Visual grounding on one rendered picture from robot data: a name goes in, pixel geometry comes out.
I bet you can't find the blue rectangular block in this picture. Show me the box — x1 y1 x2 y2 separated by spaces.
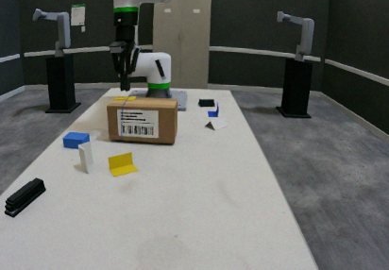
62 132 90 149

